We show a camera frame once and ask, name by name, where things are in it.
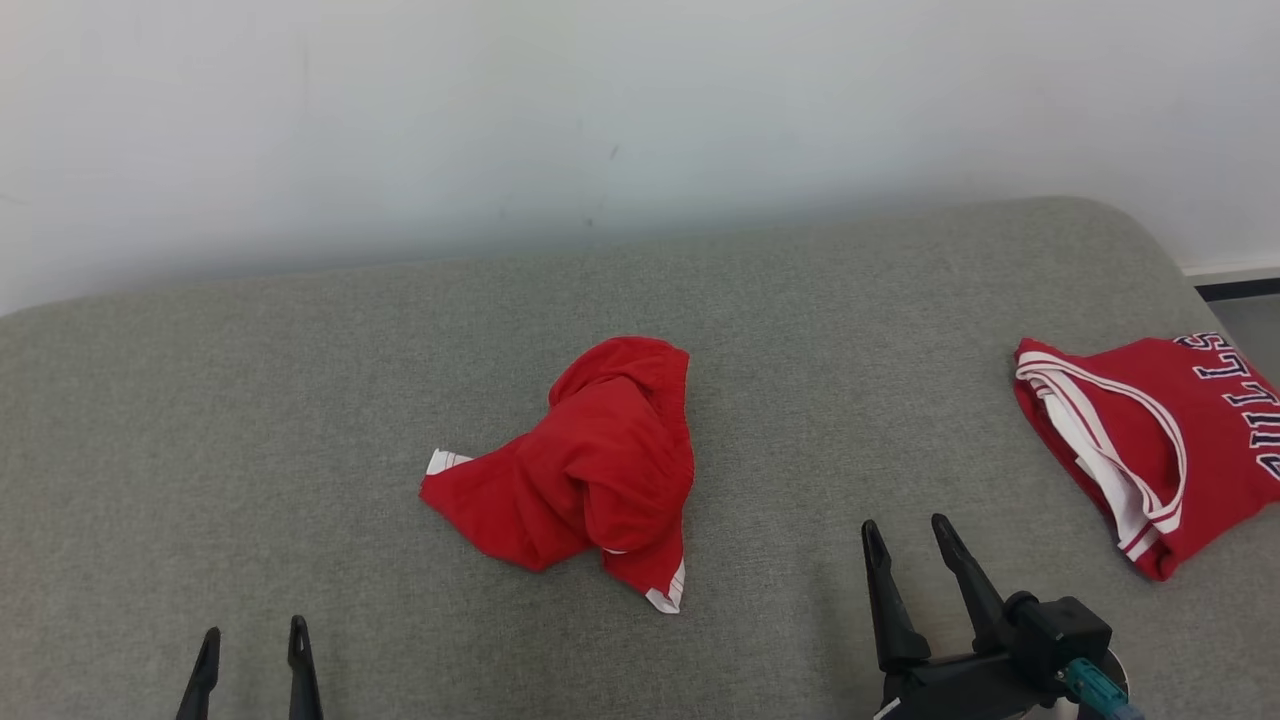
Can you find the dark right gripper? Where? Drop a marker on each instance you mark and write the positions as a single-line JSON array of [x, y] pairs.
[[960, 690]]

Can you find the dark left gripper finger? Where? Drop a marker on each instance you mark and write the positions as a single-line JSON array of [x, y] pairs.
[[202, 685], [302, 680]]

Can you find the red jersey with white trim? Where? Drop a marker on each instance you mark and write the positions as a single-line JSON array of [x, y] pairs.
[[1200, 440]]

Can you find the red shorts with white stripes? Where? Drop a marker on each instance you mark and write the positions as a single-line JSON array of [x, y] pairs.
[[590, 470]]

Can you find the grey fabric sofa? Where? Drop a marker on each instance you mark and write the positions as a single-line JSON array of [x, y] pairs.
[[300, 450]]

